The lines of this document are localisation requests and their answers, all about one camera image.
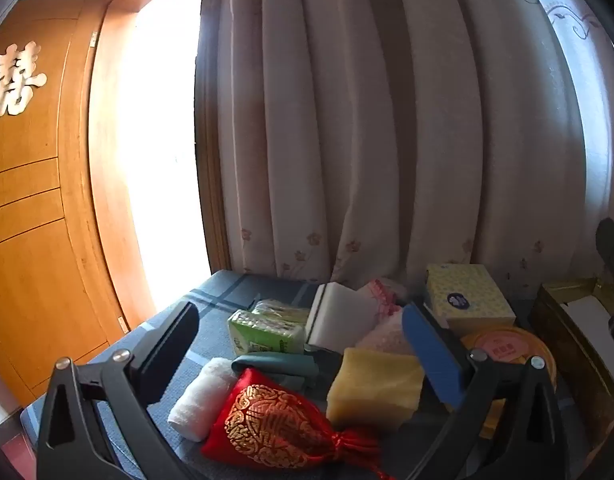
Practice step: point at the floral curtain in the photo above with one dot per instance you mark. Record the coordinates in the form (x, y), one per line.
(367, 135)

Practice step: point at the wooden door frame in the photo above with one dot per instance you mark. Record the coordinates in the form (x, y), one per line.
(74, 160)

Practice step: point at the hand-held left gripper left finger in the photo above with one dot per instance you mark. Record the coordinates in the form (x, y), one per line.
(172, 345)

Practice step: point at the red embroidered pouch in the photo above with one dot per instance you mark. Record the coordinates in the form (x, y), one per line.
(267, 420)

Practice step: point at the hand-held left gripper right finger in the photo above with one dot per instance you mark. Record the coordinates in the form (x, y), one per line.
(434, 355)

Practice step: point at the yellow patterned tissue box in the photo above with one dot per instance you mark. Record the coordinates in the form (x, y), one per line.
(467, 295)

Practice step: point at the pink fluffy cloth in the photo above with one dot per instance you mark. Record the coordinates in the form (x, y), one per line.
(384, 335)

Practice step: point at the dark green folded cloth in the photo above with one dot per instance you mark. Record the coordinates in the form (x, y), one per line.
(277, 367)

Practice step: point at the wooden door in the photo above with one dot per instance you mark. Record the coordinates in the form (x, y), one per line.
(22, 210)

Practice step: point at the yellow round tin pink lid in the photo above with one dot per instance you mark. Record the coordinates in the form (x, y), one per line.
(507, 347)

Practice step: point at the yellow sponge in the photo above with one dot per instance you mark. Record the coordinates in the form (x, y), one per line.
(374, 390)

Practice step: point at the gold box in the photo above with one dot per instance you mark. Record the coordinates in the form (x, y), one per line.
(572, 360)

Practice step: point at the blue plaid table cloth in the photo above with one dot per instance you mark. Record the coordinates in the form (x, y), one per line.
(212, 292)

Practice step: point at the white rolled towel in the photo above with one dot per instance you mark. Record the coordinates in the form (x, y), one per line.
(202, 400)

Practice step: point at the white door decoration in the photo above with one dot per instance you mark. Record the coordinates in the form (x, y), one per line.
(14, 80)

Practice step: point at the green tissue pack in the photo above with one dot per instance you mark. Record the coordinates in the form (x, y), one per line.
(262, 335)
(282, 307)

